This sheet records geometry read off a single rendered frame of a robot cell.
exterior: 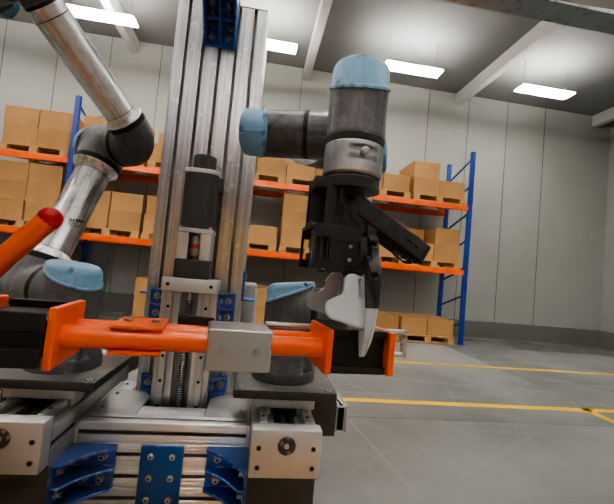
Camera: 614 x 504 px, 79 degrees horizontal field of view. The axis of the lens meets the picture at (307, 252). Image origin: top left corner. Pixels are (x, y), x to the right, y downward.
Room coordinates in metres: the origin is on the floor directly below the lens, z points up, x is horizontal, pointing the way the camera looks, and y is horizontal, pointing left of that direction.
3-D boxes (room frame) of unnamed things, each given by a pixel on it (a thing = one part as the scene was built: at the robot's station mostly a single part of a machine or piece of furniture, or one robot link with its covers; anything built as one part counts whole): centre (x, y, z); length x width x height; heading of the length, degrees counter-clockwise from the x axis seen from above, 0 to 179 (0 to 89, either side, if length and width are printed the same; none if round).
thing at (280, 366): (0.91, 0.03, 1.09); 0.15 x 0.15 x 0.10
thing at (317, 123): (0.57, -0.04, 1.51); 0.11 x 0.11 x 0.08; 83
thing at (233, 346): (0.43, 0.07, 1.21); 0.07 x 0.07 x 0.04; 14
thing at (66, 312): (0.38, 0.28, 1.21); 0.10 x 0.08 x 0.06; 14
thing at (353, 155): (0.46, -0.05, 1.44); 0.08 x 0.08 x 0.05
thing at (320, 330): (0.46, -0.06, 1.21); 0.08 x 0.07 x 0.05; 104
